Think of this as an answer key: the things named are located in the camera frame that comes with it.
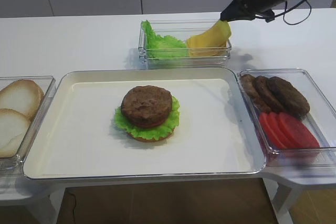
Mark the front brown patty in bin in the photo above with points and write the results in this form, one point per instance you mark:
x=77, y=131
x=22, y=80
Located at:
x=292, y=100

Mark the brown patty in bin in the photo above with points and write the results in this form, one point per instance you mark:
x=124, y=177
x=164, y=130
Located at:
x=247, y=81
x=260, y=84
x=292, y=100

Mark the back brown patty in bin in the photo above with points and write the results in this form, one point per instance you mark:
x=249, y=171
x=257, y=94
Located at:
x=247, y=81

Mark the bottom burger bun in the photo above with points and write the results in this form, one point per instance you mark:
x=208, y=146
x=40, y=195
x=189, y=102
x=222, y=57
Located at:
x=151, y=136

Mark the green lettuce leaf on burger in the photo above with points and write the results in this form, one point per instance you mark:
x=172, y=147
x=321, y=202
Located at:
x=172, y=121

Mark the white serving tray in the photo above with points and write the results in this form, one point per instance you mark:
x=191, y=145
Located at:
x=78, y=138

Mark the green lettuce in bin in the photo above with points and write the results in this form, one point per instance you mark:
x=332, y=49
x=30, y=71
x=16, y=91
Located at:
x=161, y=47

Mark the upper bun half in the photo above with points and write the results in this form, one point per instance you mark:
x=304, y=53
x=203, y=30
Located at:
x=23, y=96

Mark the bun half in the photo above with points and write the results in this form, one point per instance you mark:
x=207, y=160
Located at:
x=23, y=96
x=14, y=126

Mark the lower bun half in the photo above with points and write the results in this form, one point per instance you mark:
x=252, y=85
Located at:
x=14, y=126

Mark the front red tomato slice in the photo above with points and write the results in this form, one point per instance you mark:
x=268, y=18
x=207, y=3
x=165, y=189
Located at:
x=296, y=131

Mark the middle red tomato slice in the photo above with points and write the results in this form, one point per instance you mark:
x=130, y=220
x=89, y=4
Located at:
x=273, y=122

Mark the middle brown patty in bin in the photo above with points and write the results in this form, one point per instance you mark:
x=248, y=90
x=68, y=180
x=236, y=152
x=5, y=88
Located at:
x=260, y=84

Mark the clear bin with lettuce cheese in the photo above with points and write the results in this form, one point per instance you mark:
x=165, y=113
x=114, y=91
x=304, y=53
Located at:
x=182, y=30

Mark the yellow cheese slice stack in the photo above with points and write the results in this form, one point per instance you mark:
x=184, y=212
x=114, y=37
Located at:
x=204, y=52

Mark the clear bin with buns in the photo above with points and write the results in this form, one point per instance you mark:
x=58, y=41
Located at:
x=12, y=165

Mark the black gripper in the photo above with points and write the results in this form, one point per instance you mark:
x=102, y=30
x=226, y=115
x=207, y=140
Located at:
x=248, y=10

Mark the brown burger patty on stack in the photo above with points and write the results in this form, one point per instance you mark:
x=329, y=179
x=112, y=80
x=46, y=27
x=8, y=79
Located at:
x=146, y=104

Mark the clear bin with patties tomatoes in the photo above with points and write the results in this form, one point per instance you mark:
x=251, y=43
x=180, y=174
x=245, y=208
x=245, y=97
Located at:
x=320, y=121

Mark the back red tomato slice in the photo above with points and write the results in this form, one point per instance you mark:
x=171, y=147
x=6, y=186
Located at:
x=269, y=132

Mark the red tomato slice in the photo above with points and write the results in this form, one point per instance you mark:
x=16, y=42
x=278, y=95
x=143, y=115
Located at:
x=296, y=131
x=273, y=122
x=269, y=132

